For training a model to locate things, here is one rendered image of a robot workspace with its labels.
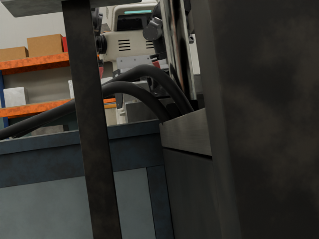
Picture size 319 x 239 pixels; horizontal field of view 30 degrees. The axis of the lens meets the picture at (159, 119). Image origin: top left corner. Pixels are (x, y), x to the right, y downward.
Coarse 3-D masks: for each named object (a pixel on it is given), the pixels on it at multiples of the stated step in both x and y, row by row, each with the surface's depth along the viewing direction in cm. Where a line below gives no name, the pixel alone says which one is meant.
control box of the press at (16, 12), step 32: (0, 0) 122; (32, 0) 124; (64, 0) 127; (96, 0) 132; (128, 0) 136; (96, 64) 128; (96, 96) 127; (96, 128) 127; (96, 160) 127; (96, 192) 127; (96, 224) 126
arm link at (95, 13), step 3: (93, 9) 212; (96, 9) 210; (93, 12) 209; (96, 12) 209; (93, 15) 209; (96, 15) 209; (93, 18) 208; (96, 18) 209; (93, 21) 209; (96, 21) 209; (93, 24) 209; (96, 24) 209; (96, 27) 210
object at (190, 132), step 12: (204, 108) 72; (168, 120) 128; (180, 120) 100; (192, 120) 85; (204, 120) 73; (168, 132) 129; (180, 132) 103; (192, 132) 86; (204, 132) 74; (168, 144) 133; (180, 144) 106; (192, 144) 88; (204, 144) 76
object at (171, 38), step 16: (160, 0) 149; (176, 0) 147; (176, 16) 147; (176, 32) 147; (176, 48) 147; (176, 64) 147; (176, 80) 147; (192, 80) 148; (192, 96) 147; (176, 112) 146
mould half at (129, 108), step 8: (200, 80) 190; (144, 88) 189; (200, 88) 190; (128, 96) 188; (200, 96) 177; (128, 104) 176; (136, 104) 176; (144, 104) 176; (128, 112) 176; (136, 112) 176; (144, 112) 176; (152, 112) 176; (128, 120) 176; (136, 120) 176
